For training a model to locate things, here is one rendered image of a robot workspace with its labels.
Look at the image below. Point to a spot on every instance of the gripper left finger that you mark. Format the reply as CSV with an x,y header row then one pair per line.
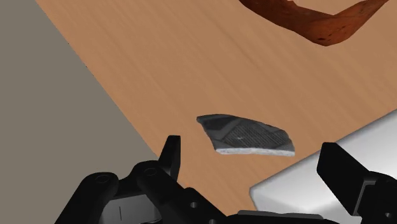
x,y
161,186

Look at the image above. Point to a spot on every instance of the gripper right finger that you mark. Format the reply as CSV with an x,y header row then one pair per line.
x,y
350,176

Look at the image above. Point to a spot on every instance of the white box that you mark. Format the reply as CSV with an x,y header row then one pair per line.
x,y
310,186

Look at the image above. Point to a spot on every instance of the grey angular stone shard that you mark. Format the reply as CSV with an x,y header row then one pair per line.
x,y
248,136

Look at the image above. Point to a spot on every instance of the reddish brown bowl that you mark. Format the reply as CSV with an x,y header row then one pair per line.
x,y
313,21

